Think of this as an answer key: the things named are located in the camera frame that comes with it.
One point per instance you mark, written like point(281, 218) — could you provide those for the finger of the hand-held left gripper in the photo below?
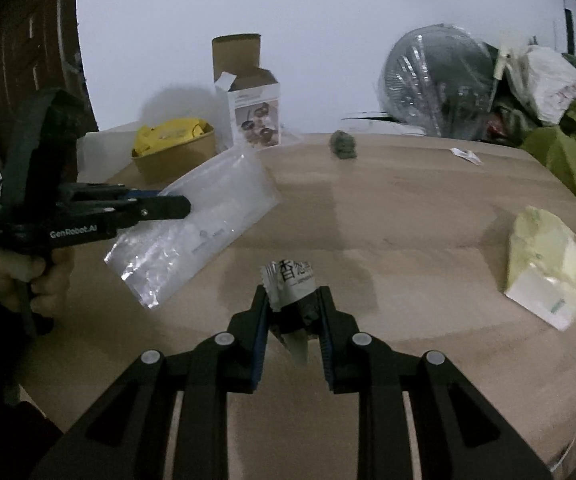
point(163, 207)
point(103, 190)

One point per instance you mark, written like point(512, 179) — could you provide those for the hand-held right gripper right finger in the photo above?
point(327, 345)

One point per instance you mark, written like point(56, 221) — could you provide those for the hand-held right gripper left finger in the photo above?
point(260, 345)

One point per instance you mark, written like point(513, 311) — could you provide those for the clear plastic zip bag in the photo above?
point(203, 220)

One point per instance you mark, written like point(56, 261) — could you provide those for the black and white snack wrapper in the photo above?
point(290, 280)

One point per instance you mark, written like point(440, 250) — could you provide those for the person's left hand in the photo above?
point(3, 275)

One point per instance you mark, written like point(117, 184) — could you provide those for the white translucent plastic sheet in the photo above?
point(108, 147)

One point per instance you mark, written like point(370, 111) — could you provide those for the brown paper bowl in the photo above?
point(178, 162)

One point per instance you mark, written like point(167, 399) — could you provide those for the yellow plastic bag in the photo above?
point(168, 135)

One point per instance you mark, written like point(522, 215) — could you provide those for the dark brown wooden door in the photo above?
point(23, 35)

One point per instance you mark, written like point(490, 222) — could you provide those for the white cardboard box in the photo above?
point(255, 110)

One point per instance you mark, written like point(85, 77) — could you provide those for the small green object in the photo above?
point(343, 145)

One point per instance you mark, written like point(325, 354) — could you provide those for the yellow packet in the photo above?
point(542, 255)

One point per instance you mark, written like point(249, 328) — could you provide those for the small white wrapper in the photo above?
point(466, 156)

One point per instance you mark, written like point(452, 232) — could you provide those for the plastic wrapped fan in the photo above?
point(432, 80)

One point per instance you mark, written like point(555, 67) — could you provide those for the white plastic bag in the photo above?
point(547, 85)

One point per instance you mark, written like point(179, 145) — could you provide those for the black pole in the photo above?
point(568, 25)

